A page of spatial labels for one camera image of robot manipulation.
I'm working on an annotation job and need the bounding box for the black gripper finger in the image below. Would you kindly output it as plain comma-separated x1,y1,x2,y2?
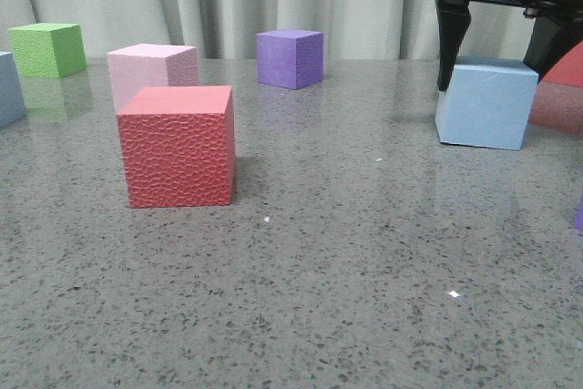
435,0,471,91
523,15,582,81

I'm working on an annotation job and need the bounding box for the light blue foam cube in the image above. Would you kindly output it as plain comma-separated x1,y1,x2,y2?
435,56,538,150

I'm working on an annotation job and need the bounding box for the red foam cube right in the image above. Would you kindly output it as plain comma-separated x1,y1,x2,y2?
529,43,582,135

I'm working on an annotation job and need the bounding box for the purple foam cube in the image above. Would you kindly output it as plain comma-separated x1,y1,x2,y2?
256,29,324,89

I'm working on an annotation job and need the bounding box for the purple cube at edge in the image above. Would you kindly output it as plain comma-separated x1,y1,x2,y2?
574,197,583,230

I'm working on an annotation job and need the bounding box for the red textured foam cube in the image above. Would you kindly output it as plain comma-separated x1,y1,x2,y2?
117,86,236,208

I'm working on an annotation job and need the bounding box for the pink foam cube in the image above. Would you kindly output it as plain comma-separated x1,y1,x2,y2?
107,43,199,113

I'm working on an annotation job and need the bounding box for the green foam cube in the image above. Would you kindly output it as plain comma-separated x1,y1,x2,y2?
8,23,87,78

